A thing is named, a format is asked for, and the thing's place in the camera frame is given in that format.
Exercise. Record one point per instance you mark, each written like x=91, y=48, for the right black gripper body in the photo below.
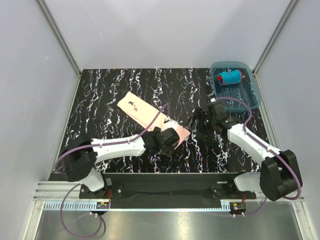
x=205, y=124

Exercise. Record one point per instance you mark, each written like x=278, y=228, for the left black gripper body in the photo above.
x=167, y=151

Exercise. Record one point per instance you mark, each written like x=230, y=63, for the pink towel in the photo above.
x=143, y=113

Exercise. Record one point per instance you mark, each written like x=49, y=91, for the red blue patterned towel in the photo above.
x=230, y=78

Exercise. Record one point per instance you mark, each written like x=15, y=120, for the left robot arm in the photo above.
x=79, y=161

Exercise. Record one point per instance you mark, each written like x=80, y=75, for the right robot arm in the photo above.
x=279, y=174

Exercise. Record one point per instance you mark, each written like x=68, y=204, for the blue transparent plastic bin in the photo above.
x=247, y=91

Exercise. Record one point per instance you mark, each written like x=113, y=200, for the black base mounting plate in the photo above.
x=168, y=183

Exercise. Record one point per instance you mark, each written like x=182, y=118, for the left connector board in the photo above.
x=103, y=205

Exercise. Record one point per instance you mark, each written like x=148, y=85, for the connector board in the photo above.
x=103, y=205
x=238, y=208

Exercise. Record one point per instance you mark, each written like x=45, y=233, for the right connector board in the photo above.
x=238, y=208

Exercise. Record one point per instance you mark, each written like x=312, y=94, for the aluminium frame rail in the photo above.
x=70, y=197

